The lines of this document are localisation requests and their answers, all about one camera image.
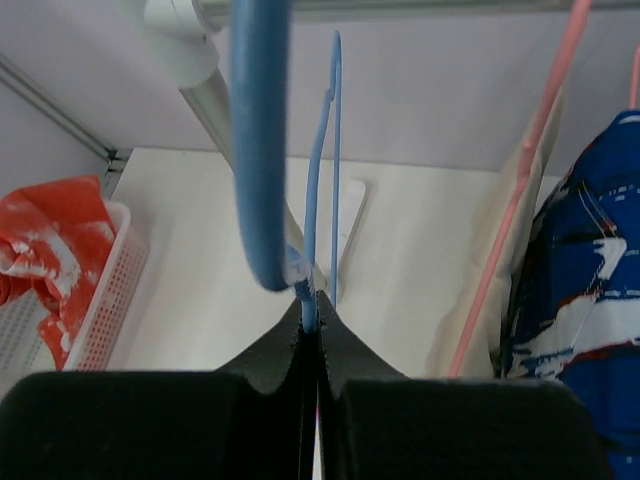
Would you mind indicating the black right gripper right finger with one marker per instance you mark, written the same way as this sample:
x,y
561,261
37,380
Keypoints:
x,y
376,423

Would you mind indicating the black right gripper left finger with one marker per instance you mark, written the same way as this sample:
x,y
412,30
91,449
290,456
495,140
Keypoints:
x,y
252,418

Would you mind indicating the orange white patterned trousers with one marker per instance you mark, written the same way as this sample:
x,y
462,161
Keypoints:
x,y
56,238

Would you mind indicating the blue wire hanger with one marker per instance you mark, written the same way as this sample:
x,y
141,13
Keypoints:
x,y
259,66

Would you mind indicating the blue patterned trousers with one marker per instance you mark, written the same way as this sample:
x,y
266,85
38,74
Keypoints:
x,y
574,312

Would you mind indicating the pink hanger with blue trousers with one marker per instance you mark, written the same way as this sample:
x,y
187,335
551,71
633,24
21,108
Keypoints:
x,y
634,84

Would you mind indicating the white plastic basket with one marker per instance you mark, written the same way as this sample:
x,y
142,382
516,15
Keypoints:
x,y
22,349

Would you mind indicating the white clothes rack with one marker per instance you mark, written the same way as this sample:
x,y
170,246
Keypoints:
x,y
192,41

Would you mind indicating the beige drawstring trousers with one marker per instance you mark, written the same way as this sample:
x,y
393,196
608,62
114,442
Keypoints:
x,y
467,339

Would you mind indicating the pink wire hanger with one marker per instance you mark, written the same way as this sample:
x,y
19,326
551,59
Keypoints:
x,y
563,58

